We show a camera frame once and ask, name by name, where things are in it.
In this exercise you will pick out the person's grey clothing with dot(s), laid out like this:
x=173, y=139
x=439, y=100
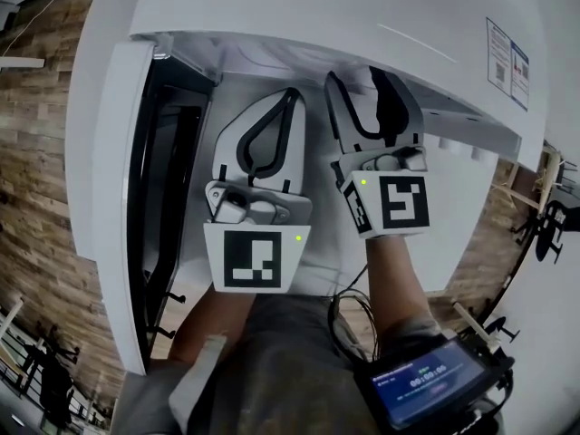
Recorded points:
x=281, y=370

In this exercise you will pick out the white board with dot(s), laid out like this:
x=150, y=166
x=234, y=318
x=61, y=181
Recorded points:
x=20, y=63

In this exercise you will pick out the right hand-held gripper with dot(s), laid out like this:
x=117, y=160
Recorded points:
x=403, y=204

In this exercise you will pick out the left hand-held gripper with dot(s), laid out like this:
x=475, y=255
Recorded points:
x=256, y=261

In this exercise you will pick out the blue and white sticker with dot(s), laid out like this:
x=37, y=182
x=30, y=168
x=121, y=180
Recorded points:
x=505, y=57

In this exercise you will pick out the person's left forearm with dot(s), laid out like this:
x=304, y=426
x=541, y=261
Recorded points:
x=213, y=320

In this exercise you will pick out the white rod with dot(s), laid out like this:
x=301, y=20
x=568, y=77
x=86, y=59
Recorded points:
x=473, y=322

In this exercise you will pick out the person's right forearm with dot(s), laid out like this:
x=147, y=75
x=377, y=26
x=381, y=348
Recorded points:
x=394, y=288

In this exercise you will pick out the black screen device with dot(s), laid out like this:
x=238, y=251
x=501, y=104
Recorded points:
x=426, y=383

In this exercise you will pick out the wooden frame table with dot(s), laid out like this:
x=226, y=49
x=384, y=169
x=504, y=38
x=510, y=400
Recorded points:
x=550, y=170

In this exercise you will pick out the white microwave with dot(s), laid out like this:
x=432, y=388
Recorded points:
x=317, y=7

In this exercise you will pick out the black chair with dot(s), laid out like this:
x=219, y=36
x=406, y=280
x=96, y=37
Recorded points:
x=546, y=229
x=54, y=379

